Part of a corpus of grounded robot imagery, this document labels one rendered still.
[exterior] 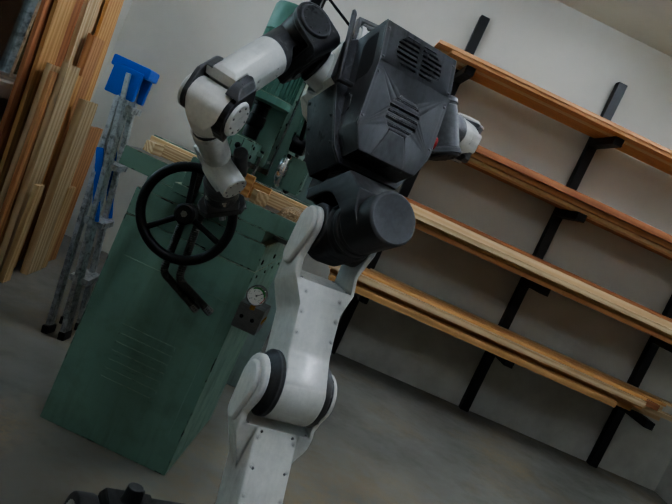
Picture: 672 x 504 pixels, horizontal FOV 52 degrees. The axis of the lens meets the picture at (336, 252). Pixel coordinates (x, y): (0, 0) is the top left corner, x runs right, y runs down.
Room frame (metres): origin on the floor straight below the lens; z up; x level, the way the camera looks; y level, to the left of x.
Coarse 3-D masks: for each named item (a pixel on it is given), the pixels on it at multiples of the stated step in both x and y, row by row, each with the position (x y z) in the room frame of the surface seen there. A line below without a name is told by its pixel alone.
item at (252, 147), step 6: (234, 138) 2.19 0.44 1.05; (240, 138) 2.19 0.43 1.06; (246, 138) 2.19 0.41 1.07; (234, 144) 2.19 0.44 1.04; (246, 144) 2.18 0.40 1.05; (252, 144) 2.18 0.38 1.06; (258, 144) 2.25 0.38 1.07; (252, 150) 2.20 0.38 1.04; (258, 150) 2.29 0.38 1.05; (252, 156) 2.24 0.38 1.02; (252, 162) 2.28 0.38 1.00
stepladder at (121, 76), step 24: (120, 72) 2.74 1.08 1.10; (144, 72) 2.76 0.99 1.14; (120, 96) 2.73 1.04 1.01; (144, 96) 2.90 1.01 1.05; (120, 120) 2.75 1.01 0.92; (120, 144) 2.89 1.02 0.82; (96, 168) 2.74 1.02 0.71; (120, 168) 2.81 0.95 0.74; (96, 192) 2.73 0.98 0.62; (96, 216) 2.75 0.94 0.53; (72, 240) 2.74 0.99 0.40; (96, 264) 2.93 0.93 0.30; (72, 288) 2.73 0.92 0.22; (72, 312) 2.76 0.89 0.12
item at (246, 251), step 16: (128, 208) 2.08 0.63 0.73; (160, 208) 2.07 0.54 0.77; (176, 224) 2.07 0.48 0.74; (192, 224) 2.07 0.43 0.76; (208, 224) 2.07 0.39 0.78; (208, 240) 2.07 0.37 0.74; (240, 240) 2.07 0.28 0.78; (272, 240) 2.24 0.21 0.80; (224, 256) 2.07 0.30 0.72; (240, 256) 2.06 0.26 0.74; (256, 256) 2.06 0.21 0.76; (272, 256) 2.31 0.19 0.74
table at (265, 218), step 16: (128, 160) 2.08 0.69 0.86; (144, 160) 2.08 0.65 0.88; (160, 160) 2.08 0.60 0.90; (176, 176) 2.07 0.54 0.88; (176, 192) 1.98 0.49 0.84; (256, 208) 2.07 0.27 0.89; (272, 208) 2.19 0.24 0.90; (256, 224) 2.06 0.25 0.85; (272, 224) 2.06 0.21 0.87; (288, 224) 2.06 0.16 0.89
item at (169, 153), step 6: (168, 150) 2.23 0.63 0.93; (174, 150) 2.23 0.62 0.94; (162, 156) 2.23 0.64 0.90; (168, 156) 2.23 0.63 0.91; (174, 156) 2.23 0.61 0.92; (180, 156) 2.23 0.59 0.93; (186, 156) 2.23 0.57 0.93; (174, 162) 2.23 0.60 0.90; (270, 198) 2.22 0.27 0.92; (276, 198) 2.22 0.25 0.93; (270, 204) 2.22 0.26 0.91; (276, 204) 2.22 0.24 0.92; (282, 204) 2.22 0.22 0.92; (288, 204) 2.22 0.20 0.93; (294, 204) 2.22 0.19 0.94
